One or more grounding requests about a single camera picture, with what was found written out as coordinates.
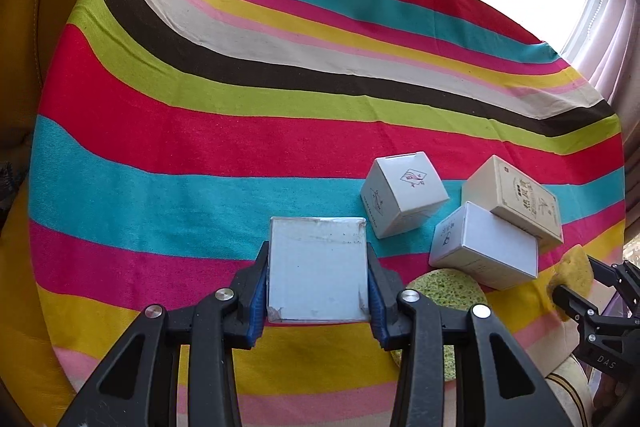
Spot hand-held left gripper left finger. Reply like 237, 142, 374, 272
55, 242, 273, 427

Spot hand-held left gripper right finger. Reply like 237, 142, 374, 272
366, 242, 576, 427

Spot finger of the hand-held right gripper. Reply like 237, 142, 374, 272
587, 257, 640, 308
552, 284, 618, 334

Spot yellow sponge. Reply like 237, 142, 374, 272
547, 244, 596, 323

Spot silver box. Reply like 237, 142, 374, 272
266, 216, 371, 324

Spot green sponge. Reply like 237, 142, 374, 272
390, 269, 489, 383

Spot large white box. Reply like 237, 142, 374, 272
428, 201, 540, 292

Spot white cube box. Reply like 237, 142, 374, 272
360, 151, 449, 239

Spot cream box dark text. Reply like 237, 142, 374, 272
461, 154, 565, 253

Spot striped colourful cloth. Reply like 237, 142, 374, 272
27, 0, 626, 427

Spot plain beige curtain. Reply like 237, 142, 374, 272
565, 0, 640, 108

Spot yellow leather sofa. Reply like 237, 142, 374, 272
0, 0, 201, 427

